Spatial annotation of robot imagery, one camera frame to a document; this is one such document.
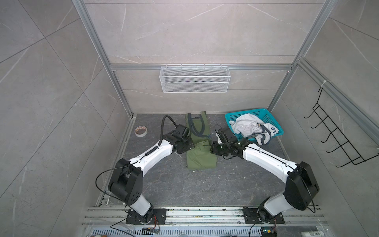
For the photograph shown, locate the green tank top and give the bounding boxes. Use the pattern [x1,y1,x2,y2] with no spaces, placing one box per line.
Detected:
[186,111,217,170]

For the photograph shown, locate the teal plastic basket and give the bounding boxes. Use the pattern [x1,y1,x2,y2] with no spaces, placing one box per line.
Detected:
[225,108,284,146]

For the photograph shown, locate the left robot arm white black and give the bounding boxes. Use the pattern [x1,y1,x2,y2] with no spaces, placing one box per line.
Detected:
[108,124,194,222]

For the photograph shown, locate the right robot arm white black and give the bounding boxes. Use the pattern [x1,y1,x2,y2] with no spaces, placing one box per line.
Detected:
[211,127,320,223]

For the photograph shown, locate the white navy tank top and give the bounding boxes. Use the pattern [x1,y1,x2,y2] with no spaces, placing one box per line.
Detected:
[229,114,279,146]

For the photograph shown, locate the tape roll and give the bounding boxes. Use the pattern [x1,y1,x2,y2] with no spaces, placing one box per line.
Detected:
[134,126,148,137]

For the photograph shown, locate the white bottle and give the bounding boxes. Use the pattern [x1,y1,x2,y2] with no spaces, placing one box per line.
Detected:
[301,231,325,237]

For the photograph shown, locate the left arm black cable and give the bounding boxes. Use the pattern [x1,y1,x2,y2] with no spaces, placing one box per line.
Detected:
[158,115,179,147]

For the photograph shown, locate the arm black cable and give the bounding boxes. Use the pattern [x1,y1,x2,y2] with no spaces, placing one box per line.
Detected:
[214,124,226,140]
[158,115,179,147]

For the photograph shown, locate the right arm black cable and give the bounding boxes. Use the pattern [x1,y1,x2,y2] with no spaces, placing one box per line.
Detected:
[214,124,226,140]

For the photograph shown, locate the white wire mesh shelf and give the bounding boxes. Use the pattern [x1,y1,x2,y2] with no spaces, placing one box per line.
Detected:
[159,66,231,93]

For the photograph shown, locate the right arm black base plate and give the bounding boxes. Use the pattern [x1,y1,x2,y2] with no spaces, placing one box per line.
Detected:
[242,207,285,224]

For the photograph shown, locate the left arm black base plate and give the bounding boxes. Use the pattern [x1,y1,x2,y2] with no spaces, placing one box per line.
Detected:
[125,208,167,225]

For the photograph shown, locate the black wire hook rack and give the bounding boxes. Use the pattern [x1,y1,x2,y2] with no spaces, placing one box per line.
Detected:
[304,88,379,168]

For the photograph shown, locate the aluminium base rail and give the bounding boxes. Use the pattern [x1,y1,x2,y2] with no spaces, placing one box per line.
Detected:
[76,206,334,237]

